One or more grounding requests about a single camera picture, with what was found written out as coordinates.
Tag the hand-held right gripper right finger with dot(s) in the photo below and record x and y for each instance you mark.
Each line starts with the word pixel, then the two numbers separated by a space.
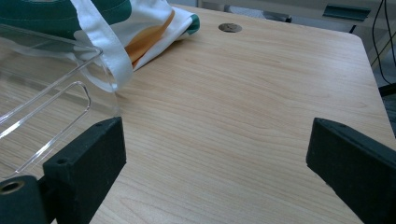
pixel 358 165

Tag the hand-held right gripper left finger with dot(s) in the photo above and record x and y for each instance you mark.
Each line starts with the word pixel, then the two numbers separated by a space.
pixel 84 168

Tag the clear acrylic box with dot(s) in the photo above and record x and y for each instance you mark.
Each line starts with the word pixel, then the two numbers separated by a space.
pixel 46 93

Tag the white green orange cloth bag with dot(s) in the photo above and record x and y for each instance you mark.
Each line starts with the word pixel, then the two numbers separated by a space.
pixel 130 28

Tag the round metal table grommet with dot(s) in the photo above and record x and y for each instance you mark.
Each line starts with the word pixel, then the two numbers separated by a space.
pixel 230 27

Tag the dark green bracket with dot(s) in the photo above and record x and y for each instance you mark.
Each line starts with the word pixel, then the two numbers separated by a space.
pixel 346 12

